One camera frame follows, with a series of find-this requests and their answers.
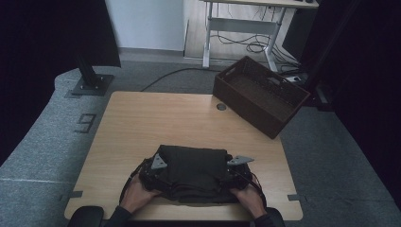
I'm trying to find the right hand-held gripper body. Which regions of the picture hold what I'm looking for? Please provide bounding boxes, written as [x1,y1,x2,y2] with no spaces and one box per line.
[225,154,255,191]

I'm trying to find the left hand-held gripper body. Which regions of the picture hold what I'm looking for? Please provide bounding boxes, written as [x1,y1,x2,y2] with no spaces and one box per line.
[138,153,169,192]

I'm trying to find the dark pleated skirt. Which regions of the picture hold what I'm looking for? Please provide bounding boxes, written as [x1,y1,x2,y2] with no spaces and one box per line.
[148,145,250,204]

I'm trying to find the brown woven basket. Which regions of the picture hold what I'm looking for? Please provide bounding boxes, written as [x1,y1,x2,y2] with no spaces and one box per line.
[212,55,311,140]

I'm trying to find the person's left hand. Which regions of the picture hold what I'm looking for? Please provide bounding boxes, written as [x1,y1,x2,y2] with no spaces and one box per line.
[120,174,163,215]

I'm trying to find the person's right hand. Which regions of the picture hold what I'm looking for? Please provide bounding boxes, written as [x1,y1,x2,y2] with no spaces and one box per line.
[229,181,267,219]

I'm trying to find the person's left leg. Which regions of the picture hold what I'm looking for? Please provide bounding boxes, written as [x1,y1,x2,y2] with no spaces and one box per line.
[66,205,105,227]

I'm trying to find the grey felt mat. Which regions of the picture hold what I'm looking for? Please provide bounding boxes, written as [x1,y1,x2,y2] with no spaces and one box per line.
[0,60,401,227]

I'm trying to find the black metal stand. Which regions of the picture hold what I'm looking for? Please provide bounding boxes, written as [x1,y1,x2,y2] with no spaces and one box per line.
[70,46,115,97]
[285,0,363,112]

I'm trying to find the black computer case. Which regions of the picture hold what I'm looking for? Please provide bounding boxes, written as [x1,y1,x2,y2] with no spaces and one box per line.
[282,9,316,61]

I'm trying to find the black curtain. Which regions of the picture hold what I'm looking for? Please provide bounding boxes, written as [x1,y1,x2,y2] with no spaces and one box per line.
[0,0,122,166]
[299,0,401,206]

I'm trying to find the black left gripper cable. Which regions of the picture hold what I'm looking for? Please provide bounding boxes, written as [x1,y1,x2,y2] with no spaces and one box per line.
[118,159,149,202]

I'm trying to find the long black floor cable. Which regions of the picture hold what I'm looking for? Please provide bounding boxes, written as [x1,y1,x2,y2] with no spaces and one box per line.
[140,66,301,93]

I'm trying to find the tangled black cables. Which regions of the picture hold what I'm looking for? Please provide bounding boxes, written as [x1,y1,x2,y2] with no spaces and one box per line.
[210,31,301,69]

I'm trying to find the white frame desk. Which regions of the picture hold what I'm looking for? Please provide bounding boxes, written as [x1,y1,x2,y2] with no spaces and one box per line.
[183,0,320,74]

